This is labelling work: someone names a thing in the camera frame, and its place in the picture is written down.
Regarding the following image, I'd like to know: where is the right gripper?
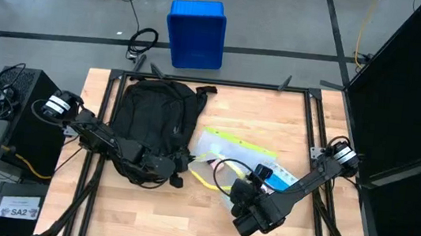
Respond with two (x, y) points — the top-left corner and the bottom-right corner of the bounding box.
(226, 178), (291, 236)

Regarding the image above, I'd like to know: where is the blue and white box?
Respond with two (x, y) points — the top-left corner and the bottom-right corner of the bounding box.
(265, 160), (302, 195)

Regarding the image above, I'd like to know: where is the black backpack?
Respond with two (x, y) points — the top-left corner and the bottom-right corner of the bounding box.
(105, 74), (219, 193)

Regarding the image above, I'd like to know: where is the clear pouch green edge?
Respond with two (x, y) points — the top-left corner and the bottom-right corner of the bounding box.
(183, 125), (281, 217)

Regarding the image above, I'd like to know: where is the black computer tower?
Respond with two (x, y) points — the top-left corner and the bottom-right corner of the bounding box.
(0, 65), (81, 182)

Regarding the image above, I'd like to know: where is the blue plastic bin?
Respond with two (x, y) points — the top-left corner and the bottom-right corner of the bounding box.
(160, 0), (231, 74)

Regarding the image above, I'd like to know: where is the white SA2 sign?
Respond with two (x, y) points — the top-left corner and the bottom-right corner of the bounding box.
(0, 192), (43, 222)

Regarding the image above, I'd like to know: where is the black partition panel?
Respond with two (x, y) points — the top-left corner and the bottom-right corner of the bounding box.
(330, 0), (421, 236)

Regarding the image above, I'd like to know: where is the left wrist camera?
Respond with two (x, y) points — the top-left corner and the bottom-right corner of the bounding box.
(168, 171), (186, 189)

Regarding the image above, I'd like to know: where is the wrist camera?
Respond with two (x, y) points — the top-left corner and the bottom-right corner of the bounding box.
(253, 163), (274, 183)
(168, 171), (186, 189)

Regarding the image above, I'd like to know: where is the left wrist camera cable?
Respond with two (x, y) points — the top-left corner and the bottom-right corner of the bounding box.
(122, 170), (170, 192)

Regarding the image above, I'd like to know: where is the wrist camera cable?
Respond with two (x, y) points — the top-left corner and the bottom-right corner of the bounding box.
(210, 156), (269, 200)
(122, 170), (170, 192)

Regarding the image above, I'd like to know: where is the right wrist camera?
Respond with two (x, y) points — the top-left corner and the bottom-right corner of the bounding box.
(253, 163), (274, 183)

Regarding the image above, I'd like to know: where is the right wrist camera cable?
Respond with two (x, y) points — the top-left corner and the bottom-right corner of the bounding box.
(210, 156), (269, 200)

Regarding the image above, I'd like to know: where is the black aluminium table frame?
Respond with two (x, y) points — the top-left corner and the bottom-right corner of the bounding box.
(36, 44), (390, 236)

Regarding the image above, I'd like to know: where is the coiled black cable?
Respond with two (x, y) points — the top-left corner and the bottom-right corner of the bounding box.
(109, 0), (164, 64)

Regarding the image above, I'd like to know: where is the thick yellow cable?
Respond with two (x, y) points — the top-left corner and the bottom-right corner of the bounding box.
(0, 144), (57, 181)

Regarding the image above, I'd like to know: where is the thin yellow floor cable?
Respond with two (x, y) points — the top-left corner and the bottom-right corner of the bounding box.
(353, 0), (380, 72)

